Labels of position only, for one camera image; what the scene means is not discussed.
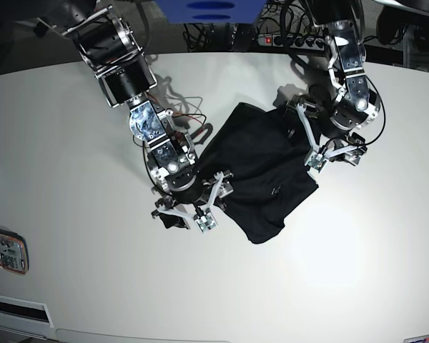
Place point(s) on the orange framed device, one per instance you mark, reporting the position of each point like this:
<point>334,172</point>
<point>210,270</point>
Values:
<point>14,256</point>

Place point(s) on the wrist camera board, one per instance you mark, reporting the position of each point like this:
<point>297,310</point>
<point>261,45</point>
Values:
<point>205,222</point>
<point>316,160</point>

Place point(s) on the blue plastic box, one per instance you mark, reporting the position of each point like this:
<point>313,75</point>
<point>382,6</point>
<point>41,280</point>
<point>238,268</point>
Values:
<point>211,11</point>

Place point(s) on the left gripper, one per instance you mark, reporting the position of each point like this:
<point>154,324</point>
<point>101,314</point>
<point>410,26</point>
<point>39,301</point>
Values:
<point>323,135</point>

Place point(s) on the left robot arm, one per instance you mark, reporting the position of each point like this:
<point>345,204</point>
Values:
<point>331,116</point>

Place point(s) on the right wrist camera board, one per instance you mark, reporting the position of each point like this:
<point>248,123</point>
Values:
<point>205,222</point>

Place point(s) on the power strip with red switch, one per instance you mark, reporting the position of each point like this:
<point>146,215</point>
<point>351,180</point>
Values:
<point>296,41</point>

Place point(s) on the black caster wheel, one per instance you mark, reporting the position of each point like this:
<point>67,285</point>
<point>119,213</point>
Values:
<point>40,30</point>

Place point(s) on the sticker at bottom right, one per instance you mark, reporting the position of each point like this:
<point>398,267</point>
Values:
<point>420,339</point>

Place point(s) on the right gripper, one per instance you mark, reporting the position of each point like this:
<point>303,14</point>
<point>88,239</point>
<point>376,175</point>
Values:
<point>191,199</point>

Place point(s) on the black T-shirt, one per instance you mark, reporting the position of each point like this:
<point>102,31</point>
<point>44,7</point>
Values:
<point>265,151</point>

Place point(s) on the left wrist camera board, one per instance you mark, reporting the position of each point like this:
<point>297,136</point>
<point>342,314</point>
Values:
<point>316,160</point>

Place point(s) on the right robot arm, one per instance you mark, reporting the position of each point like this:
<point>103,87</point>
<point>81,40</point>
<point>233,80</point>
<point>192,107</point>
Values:
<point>107,45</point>

